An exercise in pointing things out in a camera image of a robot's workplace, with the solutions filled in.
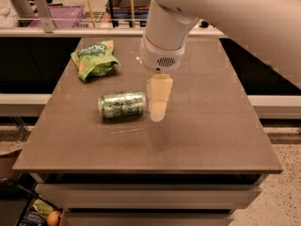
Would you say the metal glass railing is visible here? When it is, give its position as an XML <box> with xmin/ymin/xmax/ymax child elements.
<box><xmin>0</xmin><ymin>0</ymin><xmax>227</xmax><ymax>39</ymax></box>

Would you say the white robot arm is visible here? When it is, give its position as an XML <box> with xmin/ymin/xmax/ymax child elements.
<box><xmin>140</xmin><ymin>0</ymin><xmax>301</xmax><ymax>121</ymax></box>

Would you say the green soda can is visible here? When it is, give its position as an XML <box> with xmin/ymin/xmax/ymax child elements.
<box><xmin>98</xmin><ymin>90</ymin><xmax>146</xmax><ymax>119</ymax></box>

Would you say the box of snack packages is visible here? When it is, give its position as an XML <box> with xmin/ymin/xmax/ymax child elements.
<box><xmin>17</xmin><ymin>200</ymin><xmax>62</xmax><ymax>226</ymax></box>

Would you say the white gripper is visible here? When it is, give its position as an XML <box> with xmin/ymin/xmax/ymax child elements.
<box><xmin>140</xmin><ymin>36</ymin><xmax>185</xmax><ymax>122</ymax></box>

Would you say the grey table drawer unit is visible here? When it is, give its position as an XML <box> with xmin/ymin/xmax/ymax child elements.
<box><xmin>36</xmin><ymin>182</ymin><xmax>261</xmax><ymax>226</ymax></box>

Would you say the purple plastic crate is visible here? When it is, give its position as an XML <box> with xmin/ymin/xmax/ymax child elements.
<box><xmin>27</xmin><ymin>5</ymin><xmax>86</xmax><ymax>29</ymax></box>

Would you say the green snack bag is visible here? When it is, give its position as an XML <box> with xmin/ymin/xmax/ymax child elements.
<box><xmin>71</xmin><ymin>40</ymin><xmax>119</xmax><ymax>82</ymax></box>

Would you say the orange fruit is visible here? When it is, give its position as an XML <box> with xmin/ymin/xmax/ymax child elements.
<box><xmin>47</xmin><ymin>211</ymin><xmax>60</xmax><ymax>226</ymax></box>

